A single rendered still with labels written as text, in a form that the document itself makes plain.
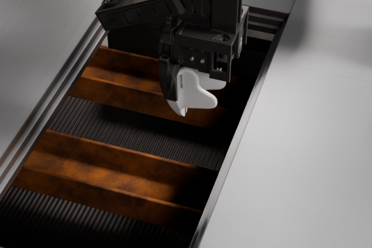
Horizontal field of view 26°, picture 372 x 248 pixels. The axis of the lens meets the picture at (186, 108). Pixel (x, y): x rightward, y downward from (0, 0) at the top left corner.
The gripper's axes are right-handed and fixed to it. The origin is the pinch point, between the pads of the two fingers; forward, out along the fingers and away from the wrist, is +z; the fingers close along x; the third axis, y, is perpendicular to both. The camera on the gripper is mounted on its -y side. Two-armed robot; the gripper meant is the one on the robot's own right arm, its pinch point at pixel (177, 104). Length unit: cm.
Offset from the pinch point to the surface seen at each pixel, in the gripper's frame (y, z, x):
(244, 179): 9.9, 4.9, -4.7
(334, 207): 20.7, 4.9, -5.6
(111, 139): -19.9, 34.5, 22.4
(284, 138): 12.8, 4.8, 3.3
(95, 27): -18.5, 6.0, 17.6
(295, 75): 11.5, 4.8, 15.1
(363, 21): 18.3, 4.7, 29.5
